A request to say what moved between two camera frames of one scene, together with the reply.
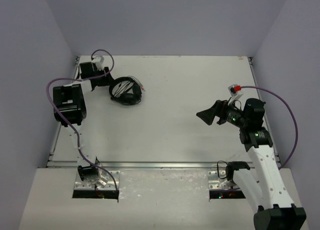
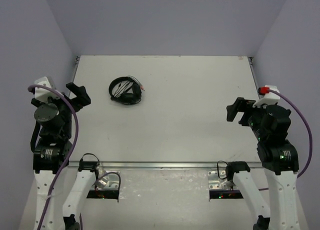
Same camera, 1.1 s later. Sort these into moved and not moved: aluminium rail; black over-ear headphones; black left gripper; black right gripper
Moved: black right gripper; black left gripper
Not moved: black over-ear headphones; aluminium rail
